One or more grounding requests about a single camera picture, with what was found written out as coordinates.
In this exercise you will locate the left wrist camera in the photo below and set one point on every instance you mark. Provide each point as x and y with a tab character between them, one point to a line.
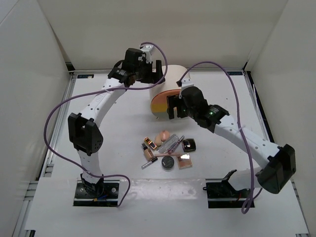
148	50

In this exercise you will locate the foundation bottle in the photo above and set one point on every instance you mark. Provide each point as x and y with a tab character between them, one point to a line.
147	152

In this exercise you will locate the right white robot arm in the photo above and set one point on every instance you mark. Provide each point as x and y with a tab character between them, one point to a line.
277	163

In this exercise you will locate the clear plastic tube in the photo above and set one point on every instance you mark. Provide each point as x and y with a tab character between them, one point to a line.
175	139

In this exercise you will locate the gold black lipstick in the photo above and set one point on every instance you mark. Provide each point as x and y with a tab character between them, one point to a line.
150	143

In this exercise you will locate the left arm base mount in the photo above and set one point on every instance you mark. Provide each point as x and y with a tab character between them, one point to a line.
107	196

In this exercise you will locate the silver black mascara tube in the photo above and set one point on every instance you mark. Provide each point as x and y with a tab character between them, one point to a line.
149	163

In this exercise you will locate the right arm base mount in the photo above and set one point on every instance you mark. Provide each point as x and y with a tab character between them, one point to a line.
230	191

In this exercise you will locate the cream drawer organizer box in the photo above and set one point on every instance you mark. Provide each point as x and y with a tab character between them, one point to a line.
174	73

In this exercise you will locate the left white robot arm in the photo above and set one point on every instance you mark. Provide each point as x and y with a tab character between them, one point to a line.
83	127

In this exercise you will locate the pink top drawer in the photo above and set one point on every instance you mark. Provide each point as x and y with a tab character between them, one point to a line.
161	97

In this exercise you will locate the black square compact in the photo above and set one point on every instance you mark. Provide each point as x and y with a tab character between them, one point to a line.
189	145

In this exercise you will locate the pink blush palette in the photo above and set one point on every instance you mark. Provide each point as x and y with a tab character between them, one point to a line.
184	161

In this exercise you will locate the round black compact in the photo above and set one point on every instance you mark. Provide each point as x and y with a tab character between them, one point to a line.
167	162

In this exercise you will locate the yellow drawer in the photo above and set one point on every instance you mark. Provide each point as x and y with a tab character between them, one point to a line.
159	107

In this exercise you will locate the pink pencil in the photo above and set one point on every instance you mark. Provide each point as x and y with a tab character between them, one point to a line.
167	154

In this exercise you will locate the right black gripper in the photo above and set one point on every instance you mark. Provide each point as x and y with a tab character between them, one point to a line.
174	101

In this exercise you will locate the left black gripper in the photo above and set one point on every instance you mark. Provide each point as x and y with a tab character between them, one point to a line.
152	76

